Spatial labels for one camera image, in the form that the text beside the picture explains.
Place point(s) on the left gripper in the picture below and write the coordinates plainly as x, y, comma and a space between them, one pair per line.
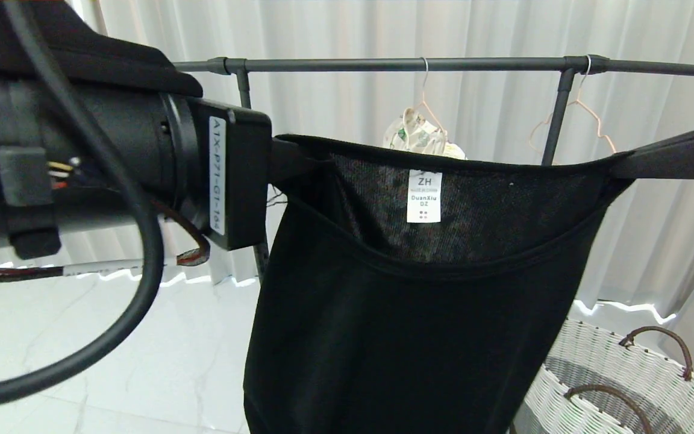
238, 181

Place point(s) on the cream printed garment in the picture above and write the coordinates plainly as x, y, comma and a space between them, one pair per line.
419, 135

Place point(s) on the pink clothes hanger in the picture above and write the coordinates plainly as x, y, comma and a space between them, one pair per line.
588, 111
424, 90

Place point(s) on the black garment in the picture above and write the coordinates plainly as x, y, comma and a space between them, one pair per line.
413, 337

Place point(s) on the black clothes rack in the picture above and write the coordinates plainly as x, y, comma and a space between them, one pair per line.
353, 64

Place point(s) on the white laundry basket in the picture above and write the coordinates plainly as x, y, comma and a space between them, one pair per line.
612, 374

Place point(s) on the white curtain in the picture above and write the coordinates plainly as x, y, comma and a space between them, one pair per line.
335, 30

